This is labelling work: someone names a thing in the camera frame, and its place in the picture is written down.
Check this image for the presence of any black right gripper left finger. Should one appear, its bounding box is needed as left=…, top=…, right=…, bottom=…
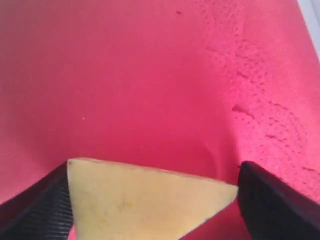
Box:
left=0, top=163, right=74, bottom=240

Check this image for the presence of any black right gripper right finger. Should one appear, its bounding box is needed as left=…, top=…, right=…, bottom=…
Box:
left=237, top=161, right=320, bottom=240

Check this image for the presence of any yellow cheese wedge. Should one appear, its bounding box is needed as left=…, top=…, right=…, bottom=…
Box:
left=67, top=158, right=238, bottom=240

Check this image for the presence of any red table cloth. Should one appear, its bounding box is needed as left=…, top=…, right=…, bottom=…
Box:
left=0, top=0, right=320, bottom=240

